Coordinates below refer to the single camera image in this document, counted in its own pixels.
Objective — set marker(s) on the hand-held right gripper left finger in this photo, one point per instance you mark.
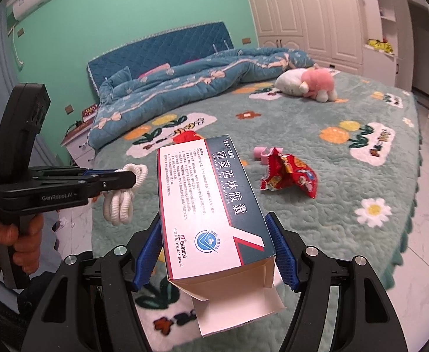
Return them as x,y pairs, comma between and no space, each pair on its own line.
148,256

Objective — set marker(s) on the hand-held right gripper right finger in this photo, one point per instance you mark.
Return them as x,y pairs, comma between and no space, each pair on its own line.
284,253

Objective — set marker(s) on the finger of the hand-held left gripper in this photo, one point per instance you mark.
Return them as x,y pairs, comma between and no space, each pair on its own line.
64,173
119,181

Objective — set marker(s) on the white and blue medicine box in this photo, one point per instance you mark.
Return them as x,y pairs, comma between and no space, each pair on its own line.
207,198

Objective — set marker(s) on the person's left hand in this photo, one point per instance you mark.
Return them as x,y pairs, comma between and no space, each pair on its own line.
31,238

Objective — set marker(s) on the white nightstand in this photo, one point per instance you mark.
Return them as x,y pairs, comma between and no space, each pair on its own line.
77,143

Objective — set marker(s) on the green floral bedspread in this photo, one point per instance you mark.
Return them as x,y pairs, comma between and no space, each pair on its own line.
309,227

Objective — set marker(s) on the black charger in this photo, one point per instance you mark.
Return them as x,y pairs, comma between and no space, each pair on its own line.
75,124

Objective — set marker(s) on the white paper scrap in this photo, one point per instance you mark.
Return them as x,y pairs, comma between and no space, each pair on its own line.
63,223

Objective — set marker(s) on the red box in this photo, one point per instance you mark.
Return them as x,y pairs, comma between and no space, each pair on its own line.
89,113

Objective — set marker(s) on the red snack packet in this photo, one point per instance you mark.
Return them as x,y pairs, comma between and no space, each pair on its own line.
291,176

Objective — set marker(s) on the red paper wrapper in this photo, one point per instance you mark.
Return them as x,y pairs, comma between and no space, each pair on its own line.
187,138

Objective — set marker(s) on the pink plastic connector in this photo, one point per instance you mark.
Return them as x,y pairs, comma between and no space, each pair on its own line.
262,153

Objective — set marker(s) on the blue floral quilt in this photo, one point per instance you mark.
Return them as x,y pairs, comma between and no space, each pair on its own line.
185,88

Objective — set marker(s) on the grey curtain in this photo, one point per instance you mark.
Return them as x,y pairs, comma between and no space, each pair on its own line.
1,55

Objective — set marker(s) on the blue quilted headboard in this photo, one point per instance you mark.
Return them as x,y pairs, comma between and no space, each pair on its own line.
155,47

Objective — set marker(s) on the pink and white plush toy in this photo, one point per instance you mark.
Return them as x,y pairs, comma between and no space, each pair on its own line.
309,80

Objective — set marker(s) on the yellow bag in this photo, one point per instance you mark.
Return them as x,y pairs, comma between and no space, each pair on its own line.
381,46

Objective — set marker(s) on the cream wardrobe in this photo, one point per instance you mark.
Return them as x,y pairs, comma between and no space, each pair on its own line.
302,14

